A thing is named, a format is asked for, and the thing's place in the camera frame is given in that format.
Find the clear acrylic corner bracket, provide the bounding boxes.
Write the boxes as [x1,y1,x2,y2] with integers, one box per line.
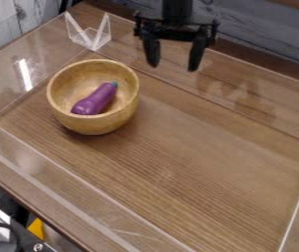
[63,12,112,51]

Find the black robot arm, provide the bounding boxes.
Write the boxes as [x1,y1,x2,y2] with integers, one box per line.
[133,0,220,72]

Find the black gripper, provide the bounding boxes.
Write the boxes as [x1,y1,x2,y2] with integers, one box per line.
[133,11,220,72]

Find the purple toy eggplant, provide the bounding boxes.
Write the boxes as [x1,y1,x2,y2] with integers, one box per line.
[70,82,117,115]

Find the black cable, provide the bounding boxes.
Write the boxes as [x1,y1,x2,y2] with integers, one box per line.
[0,221,22,252]

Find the brown wooden bowl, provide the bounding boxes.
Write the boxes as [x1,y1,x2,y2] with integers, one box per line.
[45,59,140,135]

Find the yellow black machine base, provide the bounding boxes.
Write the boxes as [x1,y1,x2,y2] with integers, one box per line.
[10,209,83,252]

